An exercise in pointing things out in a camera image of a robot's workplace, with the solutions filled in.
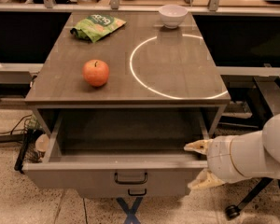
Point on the grey bottom drawer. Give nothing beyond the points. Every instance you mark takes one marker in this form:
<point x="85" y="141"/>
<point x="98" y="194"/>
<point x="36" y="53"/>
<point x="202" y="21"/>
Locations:
<point x="130" y="192"/>

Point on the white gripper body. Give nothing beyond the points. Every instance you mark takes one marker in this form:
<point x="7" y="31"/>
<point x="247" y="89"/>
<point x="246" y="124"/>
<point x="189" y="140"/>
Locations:
<point x="220" y="159"/>

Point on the grey drawer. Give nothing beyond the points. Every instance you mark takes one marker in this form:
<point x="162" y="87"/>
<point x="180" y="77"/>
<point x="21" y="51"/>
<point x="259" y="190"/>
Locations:
<point x="130" y="192"/>
<point x="108" y="149"/>

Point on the black office chair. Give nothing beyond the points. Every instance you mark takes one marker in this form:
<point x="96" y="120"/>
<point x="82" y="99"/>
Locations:
<point x="254" y="154"/>

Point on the white bowl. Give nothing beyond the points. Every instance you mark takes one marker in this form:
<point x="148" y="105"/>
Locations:
<point x="172" y="15"/>

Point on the red apple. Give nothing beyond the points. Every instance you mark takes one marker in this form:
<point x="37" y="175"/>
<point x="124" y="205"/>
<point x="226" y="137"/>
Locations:
<point x="95" y="72"/>

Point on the paper cup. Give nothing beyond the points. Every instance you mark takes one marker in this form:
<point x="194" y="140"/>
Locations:
<point x="41" y="145"/>

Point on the green snack bag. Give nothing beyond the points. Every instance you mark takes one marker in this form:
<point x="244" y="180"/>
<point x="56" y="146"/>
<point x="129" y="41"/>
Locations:
<point x="96" y="27"/>

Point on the black wire basket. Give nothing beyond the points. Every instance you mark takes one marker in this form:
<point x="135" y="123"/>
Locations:
<point x="28" y="153"/>

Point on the grey drawer cabinet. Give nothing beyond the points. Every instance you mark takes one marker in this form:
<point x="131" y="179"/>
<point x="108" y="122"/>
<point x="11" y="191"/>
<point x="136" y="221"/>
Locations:
<point x="149" y="66"/>

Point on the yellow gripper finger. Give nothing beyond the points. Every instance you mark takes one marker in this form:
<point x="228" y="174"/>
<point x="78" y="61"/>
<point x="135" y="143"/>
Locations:
<point x="199" y="146"/>
<point x="205" y="180"/>

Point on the grey top drawer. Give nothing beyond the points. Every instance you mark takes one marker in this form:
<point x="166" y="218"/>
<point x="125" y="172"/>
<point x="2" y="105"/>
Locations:
<point x="108" y="149"/>

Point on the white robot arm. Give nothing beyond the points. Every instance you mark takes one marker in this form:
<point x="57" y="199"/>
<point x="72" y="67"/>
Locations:
<point x="234" y="158"/>

